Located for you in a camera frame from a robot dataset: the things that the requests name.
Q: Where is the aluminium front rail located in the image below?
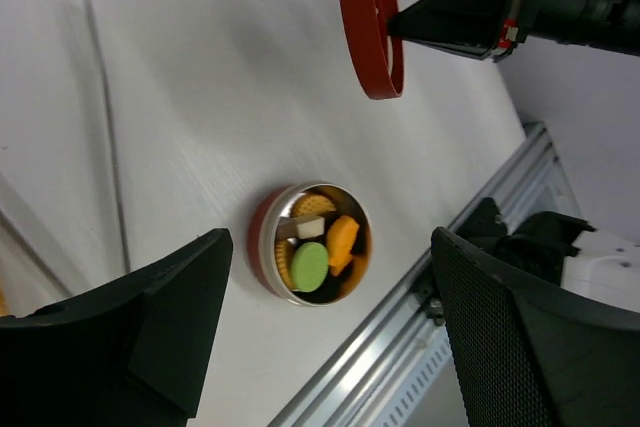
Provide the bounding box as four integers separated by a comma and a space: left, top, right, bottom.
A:
271, 122, 581, 426

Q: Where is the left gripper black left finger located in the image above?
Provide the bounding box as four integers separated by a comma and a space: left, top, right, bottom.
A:
1, 228, 233, 426

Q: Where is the red round lid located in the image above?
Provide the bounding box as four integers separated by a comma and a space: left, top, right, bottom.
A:
339, 0, 404, 100

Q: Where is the orange food chunk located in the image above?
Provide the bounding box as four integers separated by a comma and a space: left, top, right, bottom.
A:
326, 215, 360, 277

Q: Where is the round steel lunch box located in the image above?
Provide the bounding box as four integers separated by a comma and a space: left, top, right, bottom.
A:
246, 181, 373, 307

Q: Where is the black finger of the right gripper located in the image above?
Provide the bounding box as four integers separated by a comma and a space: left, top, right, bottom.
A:
387, 0, 522, 60

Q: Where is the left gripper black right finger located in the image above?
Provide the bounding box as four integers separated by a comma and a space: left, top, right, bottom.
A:
431, 227, 639, 426

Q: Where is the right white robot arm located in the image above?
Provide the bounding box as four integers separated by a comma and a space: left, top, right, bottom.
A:
386, 0, 639, 311

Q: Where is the slotted grey cable duct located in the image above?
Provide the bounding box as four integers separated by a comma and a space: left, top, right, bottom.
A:
371, 329, 452, 426

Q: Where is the white food cube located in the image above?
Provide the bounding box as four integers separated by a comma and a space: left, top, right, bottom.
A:
294, 214, 325, 240

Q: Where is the orange food slice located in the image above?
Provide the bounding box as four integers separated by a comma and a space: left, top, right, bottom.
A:
274, 240, 295, 291
290, 193, 336, 217

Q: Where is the green round food piece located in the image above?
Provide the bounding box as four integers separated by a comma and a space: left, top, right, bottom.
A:
290, 242, 329, 293

